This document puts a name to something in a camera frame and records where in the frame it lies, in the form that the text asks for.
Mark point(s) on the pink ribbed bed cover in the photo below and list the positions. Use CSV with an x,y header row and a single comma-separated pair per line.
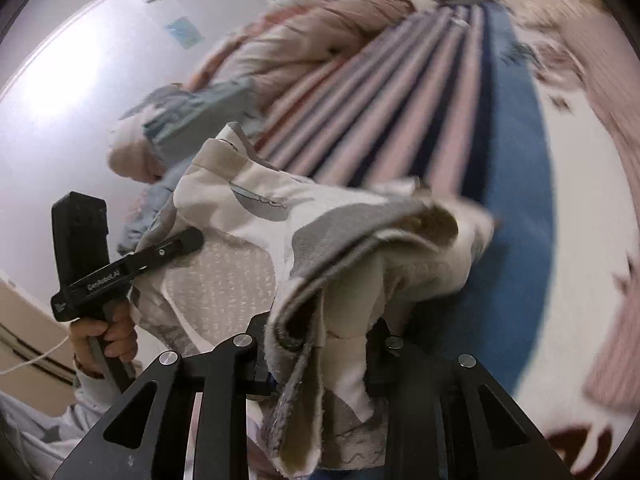
x,y
610,71

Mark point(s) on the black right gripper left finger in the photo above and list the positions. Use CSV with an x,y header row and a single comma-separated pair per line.
x,y
181,414

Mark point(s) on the blue wall poster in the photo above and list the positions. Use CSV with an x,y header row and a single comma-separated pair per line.
x,y
184,32

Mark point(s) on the floral pillow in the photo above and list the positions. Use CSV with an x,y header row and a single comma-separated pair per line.
x,y
549,13

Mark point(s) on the person's left hand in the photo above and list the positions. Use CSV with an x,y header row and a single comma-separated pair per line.
x,y
119,336

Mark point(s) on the blue grey clothing pile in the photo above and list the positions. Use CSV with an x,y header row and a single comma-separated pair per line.
x,y
155,141

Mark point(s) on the pink beige quilted comforter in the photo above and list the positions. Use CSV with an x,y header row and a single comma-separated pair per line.
x,y
292,41

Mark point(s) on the cream grey patterned pants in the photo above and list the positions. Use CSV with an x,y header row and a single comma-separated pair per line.
x,y
324,263

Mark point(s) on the striped Diet Coke blanket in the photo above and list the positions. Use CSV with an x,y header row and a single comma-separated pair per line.
x,y
499,115

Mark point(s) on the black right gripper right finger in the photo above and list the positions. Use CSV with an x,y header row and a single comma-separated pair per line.
x,y
450,419

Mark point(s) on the small white box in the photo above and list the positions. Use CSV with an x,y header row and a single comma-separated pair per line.
x,y
459,22

